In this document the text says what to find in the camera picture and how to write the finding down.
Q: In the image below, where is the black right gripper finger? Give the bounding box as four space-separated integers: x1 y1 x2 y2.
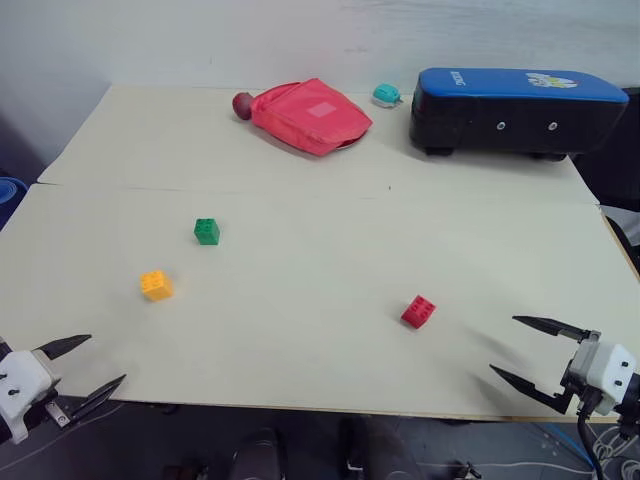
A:
489 363 572 415
511 314 585 345

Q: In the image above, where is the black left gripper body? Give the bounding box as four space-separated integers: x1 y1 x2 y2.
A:
29 348 72 432

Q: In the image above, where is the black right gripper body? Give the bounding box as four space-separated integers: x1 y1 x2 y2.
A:
558 328 603 417

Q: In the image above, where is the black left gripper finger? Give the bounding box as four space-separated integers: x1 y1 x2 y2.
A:
42 334 93 362
68 373 128 426

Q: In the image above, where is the yellow toy brick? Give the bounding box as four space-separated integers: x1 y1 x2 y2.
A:
139 269 175 303

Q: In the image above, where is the red toy brick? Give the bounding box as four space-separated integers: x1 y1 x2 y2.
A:
400 294 437 331

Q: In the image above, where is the blue round bin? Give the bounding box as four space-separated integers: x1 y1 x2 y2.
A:
0 177 29 227

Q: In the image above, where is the dark rounded shape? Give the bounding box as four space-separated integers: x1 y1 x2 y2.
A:
232 427 282 480

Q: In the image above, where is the green toy brick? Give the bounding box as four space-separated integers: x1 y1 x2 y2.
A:
193 217 222 247

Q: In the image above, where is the blue topped black padded case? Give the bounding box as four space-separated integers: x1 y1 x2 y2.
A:
408 67 631 162

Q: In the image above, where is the small teal white gadget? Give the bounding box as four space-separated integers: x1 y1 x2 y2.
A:
370 82 405 111

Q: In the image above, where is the dark red ball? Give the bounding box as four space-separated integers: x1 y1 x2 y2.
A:
231 92 257 122

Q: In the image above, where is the red fabric pouch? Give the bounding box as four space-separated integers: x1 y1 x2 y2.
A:
249 77 375 159

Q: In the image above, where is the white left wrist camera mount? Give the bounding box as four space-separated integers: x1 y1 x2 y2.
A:
0 349 62 446

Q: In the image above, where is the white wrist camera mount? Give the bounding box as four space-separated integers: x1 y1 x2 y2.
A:
0 349 62 446
574 342 639 417

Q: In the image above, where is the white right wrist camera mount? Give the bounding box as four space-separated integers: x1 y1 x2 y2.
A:
574 342 639 417

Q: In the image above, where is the blue floor cable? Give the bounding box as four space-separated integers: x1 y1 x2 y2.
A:
537 423 601 472

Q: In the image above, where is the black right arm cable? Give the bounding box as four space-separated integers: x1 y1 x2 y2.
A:
576 394 609 480

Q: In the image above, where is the white floor cable bundle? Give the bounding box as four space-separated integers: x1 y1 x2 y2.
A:
594 424 640 480

